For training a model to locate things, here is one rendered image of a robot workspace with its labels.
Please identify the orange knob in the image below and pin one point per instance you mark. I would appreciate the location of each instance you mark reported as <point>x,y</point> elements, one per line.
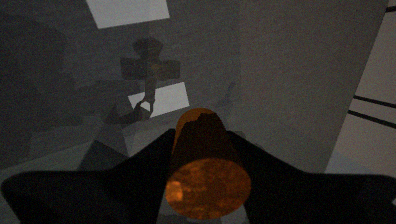
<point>206,177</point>

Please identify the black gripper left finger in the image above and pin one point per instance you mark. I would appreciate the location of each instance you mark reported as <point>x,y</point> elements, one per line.
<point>130,192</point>

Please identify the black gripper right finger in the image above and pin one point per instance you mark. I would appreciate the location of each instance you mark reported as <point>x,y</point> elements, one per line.
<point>283,194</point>

